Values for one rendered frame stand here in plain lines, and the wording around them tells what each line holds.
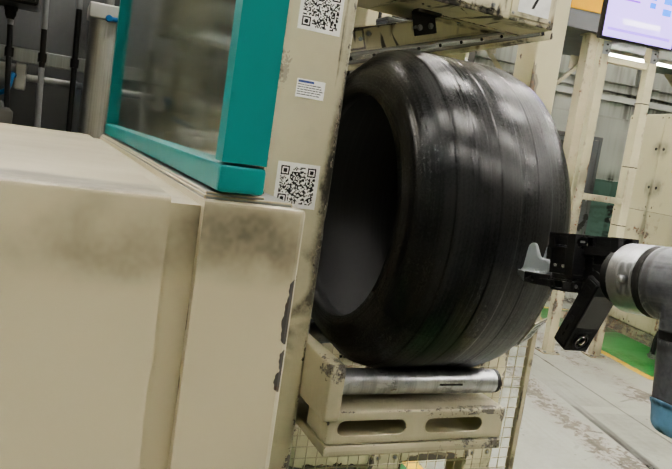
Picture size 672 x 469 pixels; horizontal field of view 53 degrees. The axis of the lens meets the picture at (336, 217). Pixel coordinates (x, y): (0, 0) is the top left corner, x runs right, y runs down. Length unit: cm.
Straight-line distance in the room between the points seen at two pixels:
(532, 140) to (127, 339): 95
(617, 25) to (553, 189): 425
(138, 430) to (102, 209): 9
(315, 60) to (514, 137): 35
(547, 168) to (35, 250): 97
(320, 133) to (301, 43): 15
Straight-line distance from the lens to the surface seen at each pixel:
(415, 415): 123
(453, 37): 174
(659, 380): 88
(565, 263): 99
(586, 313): 98
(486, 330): 116
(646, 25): 549
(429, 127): 107
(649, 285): 88
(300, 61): 113
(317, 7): 115
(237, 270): 27
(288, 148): 112
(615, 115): 1277
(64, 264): 26
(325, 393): 113
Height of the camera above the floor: 129
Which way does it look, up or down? 6 degrees down
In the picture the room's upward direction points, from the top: 9 degrees clockwise
